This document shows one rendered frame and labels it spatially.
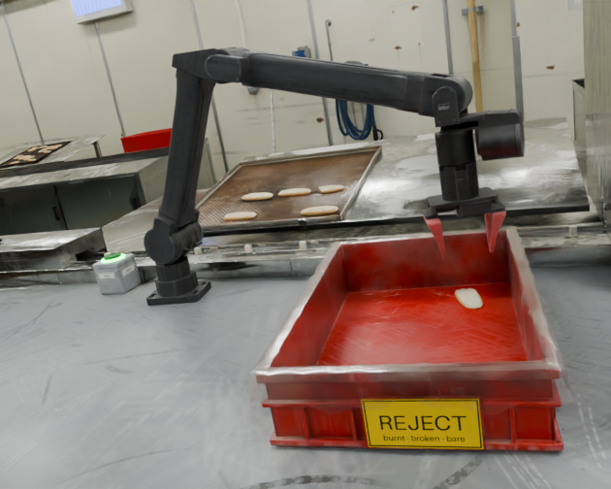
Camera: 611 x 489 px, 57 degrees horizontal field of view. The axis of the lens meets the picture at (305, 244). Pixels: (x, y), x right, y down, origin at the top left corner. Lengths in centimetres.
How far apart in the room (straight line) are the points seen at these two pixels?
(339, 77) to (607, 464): 63
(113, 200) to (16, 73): 304
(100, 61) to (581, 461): 590
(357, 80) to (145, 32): 503
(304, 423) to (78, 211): 392
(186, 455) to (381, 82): 59
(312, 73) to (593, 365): 58
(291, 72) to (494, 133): 33
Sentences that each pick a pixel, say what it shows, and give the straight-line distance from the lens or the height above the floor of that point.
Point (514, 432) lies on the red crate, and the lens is 63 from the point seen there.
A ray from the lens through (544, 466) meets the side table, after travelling 64.
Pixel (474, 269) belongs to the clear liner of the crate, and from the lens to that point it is 103.
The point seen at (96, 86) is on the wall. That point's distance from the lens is 628.
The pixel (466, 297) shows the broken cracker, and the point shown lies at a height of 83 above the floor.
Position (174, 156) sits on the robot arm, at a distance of 111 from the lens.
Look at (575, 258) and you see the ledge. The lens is 111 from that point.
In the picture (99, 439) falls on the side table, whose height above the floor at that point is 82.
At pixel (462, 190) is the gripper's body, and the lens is 89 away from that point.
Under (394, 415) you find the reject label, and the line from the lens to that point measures 62.
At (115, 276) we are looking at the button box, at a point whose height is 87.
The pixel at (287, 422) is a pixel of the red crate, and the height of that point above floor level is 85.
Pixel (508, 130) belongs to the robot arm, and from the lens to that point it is 87.
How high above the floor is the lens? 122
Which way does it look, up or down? 16 degrees down
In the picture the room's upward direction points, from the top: 10 degrees counter-clockwise
